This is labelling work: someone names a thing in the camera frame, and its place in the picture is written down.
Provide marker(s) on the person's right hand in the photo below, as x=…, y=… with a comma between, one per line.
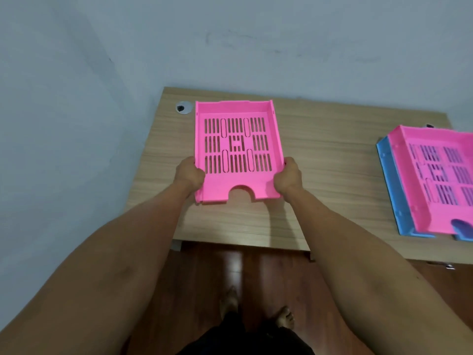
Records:
x=288, y=179

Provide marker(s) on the person's left hand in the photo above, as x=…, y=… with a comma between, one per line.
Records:
x=187, y=176

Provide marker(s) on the person's left thumb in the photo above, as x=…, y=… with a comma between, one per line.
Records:
x=197, y=174

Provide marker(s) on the person's right thumb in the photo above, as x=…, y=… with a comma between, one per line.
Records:
x=280, y=176

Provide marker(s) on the pink plastic paper tray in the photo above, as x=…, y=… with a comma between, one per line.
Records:
x=436, y=177
x=236, y=151

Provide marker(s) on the person's left forearm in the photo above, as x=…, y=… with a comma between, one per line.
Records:
x=96, y=270

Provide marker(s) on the person's right forearm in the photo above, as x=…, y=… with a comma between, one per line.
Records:
x=373, y=274

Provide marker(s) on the wooden desk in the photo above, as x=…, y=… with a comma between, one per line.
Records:
x=329, y=144

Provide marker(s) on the blue plastic paper tray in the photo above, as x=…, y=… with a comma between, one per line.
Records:
x=397, y=195

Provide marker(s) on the person's right foot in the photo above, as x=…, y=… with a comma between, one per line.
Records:
x=285, y=317

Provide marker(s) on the person's black shorts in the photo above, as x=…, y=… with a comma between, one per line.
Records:
x=247, y=338

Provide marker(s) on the metal desk bracket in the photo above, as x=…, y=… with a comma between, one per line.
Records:
x=448, y=266

